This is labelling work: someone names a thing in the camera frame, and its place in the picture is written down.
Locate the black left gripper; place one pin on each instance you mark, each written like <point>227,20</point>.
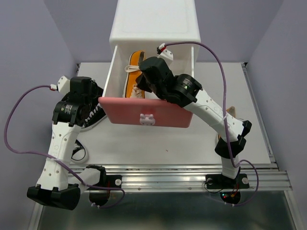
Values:
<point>94,93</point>

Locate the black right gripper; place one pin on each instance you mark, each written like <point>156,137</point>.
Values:
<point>141,83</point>

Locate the pink-front drawer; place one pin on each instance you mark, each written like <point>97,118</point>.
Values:
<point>127,111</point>

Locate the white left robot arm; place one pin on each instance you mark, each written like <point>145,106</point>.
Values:
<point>53,188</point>

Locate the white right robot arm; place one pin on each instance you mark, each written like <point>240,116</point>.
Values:
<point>186,92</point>

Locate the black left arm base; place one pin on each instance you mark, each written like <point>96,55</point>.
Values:
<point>107,198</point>

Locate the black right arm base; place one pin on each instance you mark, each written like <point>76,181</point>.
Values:
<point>228,189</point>

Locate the black sneaker near cabinet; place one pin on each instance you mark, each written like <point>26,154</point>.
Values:
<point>94,113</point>

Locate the white shoe cabinet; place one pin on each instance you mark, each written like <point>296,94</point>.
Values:
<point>146,24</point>

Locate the white bunny drawer knob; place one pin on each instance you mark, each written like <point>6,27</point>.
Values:
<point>147,120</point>

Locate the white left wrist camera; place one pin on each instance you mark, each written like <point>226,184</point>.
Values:
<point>63,85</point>

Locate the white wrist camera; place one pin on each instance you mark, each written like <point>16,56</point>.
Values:
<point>63,85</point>
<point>165,54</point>

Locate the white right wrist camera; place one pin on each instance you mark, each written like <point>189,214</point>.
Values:
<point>165,54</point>

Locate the black sneaker near rail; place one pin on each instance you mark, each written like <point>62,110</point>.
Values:
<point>79,154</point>

